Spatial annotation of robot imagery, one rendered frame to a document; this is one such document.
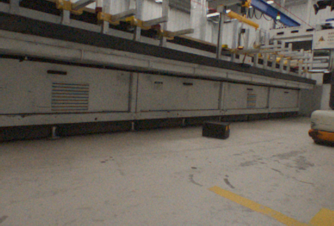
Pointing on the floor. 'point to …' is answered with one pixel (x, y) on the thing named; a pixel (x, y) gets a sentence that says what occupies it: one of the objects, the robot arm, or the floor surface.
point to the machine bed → (120, 89)
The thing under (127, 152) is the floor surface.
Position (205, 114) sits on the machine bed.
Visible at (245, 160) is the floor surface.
